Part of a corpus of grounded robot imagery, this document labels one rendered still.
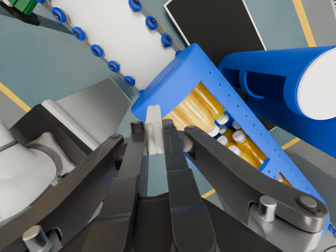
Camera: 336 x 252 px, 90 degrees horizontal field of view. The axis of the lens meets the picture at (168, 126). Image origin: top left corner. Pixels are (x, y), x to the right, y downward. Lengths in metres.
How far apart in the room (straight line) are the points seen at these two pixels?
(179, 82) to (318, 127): 0.91
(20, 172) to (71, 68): 1.28
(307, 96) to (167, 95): 0.59
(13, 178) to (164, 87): 0.47
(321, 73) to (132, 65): 0.71
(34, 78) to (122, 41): 1.35
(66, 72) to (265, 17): 1.82
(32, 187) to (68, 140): 0.19
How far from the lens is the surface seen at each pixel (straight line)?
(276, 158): 0.65
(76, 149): 0.74
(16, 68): 2.03
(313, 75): 0.84
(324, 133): 1.16
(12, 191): 0.62
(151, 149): 0.16
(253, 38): 1.70
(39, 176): 0.67
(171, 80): 0.41
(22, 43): 1.97
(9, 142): 0.66
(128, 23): 0.73
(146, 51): 0.71
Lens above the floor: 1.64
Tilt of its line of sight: 68 degrees down
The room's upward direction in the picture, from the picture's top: 168 degrees clockwise
